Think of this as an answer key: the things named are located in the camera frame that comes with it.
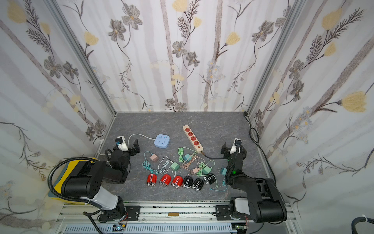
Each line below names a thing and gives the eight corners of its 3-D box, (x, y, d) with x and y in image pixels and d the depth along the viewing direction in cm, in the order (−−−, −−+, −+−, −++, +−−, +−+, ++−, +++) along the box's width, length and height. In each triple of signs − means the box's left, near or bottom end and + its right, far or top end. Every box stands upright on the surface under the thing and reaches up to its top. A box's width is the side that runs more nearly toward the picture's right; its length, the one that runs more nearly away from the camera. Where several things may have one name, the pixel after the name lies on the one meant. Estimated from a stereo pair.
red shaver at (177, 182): (170, 184, 85) (170, 183, 83) (176, 175, 88) (176, 174, 86) (178, 190, 83) (178, 188, 81) (184, 180, 86) (184, 179, 84)
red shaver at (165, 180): (159, 183, 85) (158, 182, 83) (165, 174, 89) (164, 172, 87) (166, 187, 84) (165, 186, 82) (172, 178, 87) (171, 176, 85)
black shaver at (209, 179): (204, 184, 85) (204, 183, 83) (203, 177, 88) (203, 175, 86) (215, 184, 85) (215, 183, 83) (214, 177, 88) (215, 175, 86)
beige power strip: (197, 153, 99) (197, 151, 96) (181, 129, 113) (180, 126, 110) (203, 150, 100) (204, 148, 98) (187, 126, 114) (187, 124, 112)
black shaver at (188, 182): (183, 188, 83) (183, 187, 81) (183, 177, 87) (183, 175, 86) (193, 188, 83) (193, 187, 81) (192, 177, 87) (193, 175, 86)
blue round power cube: (154, 148, 101) (153, 145, 98) (156, 137, 107) (155, 134, 105) (169, 148, 101) (168, 145, 99) (170, 137, 108) (170, 134, 105)
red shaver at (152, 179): (146, 185, 84) (145, 184, 82) (148, 175, 88) (147, 173, 86) (156, 185, 84) (155, 184, 82) (157, 175, 88) (157, 173, 86)
